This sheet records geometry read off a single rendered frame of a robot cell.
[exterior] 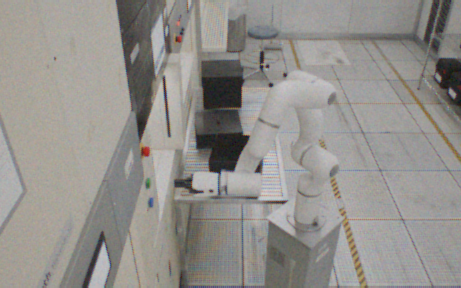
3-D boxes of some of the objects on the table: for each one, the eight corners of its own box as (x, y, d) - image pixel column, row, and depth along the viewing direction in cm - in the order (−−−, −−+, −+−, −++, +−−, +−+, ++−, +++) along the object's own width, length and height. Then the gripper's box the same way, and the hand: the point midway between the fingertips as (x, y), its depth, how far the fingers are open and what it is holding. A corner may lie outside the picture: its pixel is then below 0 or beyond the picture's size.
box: (242, 108, 302) (243, 75, 288) (202, 109, 301) (201, 77, 287) (239, 90, 326) (240, 59, 312) (202, 91, 325) (201, 60, 311)
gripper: (222, 164, 168) (176, 163, 168) (221, 188, 156) (171, 188, 156) (222, 178, 172) (177, 178, 173) (221, 203, 160) (172, 203, 160)
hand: (179, 183), depth 164 cm, fingers closed
